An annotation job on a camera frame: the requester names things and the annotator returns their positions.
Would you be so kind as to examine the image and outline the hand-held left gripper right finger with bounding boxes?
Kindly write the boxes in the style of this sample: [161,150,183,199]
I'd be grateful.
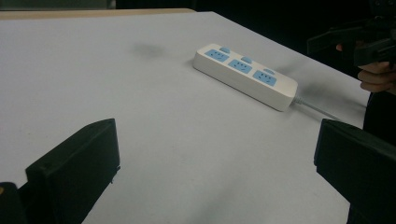
[313,119,396,224]

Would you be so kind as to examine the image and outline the grey power strip cable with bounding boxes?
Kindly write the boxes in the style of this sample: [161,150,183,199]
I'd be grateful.
[291,95,342,121]

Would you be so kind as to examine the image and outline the white power strip blue sockets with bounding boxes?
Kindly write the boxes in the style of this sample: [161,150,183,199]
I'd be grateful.
[191,43,299,112]

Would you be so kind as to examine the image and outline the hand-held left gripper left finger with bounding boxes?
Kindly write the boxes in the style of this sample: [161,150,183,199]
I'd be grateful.
[18,118,121,224]

